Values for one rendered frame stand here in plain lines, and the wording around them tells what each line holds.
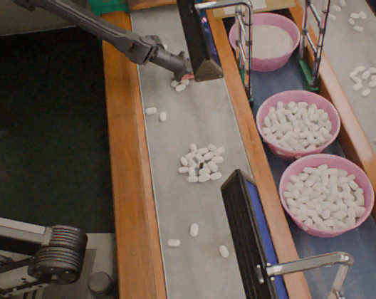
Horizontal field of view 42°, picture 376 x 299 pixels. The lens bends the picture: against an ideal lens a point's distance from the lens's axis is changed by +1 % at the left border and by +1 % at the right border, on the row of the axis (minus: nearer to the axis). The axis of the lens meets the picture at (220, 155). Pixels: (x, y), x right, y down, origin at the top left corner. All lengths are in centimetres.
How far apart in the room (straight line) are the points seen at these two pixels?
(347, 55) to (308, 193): 64
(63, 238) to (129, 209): 19
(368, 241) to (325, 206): 16
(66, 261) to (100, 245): 37
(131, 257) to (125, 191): 21
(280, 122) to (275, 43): 40
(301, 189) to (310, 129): 23
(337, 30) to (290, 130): 54
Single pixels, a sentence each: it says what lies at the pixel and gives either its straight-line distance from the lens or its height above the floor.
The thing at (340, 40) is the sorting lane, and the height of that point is 74.
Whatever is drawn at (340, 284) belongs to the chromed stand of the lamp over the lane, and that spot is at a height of 100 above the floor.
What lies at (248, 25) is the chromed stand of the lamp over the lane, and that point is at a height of 103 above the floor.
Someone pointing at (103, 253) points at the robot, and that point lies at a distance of 169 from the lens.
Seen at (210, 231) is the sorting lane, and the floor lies 74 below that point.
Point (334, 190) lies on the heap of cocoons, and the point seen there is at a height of 74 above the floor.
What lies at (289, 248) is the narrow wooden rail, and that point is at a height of 76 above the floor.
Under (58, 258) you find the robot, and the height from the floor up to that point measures 79.
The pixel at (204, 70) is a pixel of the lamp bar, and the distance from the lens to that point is 128.
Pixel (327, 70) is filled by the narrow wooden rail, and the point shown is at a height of 76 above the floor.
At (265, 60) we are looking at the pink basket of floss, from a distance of 180.
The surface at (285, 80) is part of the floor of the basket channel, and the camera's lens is 184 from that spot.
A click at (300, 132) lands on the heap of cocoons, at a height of 73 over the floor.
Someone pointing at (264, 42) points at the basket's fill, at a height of 73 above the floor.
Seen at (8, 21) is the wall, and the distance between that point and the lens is 323.
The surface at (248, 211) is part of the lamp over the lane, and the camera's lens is 96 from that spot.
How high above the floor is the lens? 194
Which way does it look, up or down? 52 degrees down
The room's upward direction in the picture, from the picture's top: 4 degrees counter-clockwise
